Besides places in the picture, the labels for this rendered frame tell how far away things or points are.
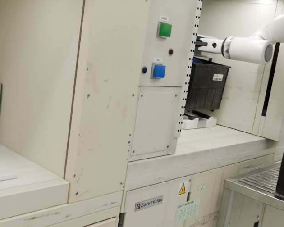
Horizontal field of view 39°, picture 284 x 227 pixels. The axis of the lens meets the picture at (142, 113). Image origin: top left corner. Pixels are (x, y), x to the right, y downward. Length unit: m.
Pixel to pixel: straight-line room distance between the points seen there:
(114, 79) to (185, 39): 0.27
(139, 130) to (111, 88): 0.16
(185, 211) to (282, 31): 0.63
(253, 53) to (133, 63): 0.61
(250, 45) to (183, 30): 0.44
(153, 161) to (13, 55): 0.45
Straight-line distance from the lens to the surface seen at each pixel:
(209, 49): 1.51
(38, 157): 0.97
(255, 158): 1.59
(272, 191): 1.36
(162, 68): 0.98
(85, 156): 0.88
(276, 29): 1.35
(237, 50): 1.46
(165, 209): 1.18
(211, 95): 1.58
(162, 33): 0.97
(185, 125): 1.49
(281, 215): 2.03
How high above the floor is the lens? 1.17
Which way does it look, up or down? 10 degrees down
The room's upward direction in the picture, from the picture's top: 8 degrees clockwise
